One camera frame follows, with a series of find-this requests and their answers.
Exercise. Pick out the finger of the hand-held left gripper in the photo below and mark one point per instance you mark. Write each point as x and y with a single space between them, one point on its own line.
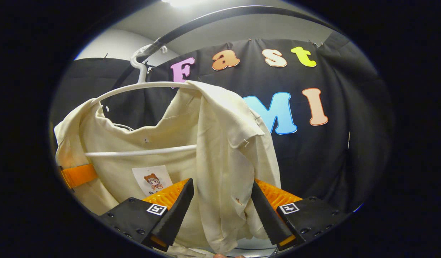
78 175

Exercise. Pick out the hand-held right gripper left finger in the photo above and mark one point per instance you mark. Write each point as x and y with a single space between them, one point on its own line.
177 215

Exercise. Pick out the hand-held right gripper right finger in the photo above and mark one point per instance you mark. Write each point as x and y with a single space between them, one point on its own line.
267 215

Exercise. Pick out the cream long-sleeved shirt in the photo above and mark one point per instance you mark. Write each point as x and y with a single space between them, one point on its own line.
220 150

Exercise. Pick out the white plastic clothes hanger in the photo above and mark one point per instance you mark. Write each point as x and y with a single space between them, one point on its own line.
145 86

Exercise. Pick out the black clothes rack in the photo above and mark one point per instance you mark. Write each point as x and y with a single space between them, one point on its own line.
220 12

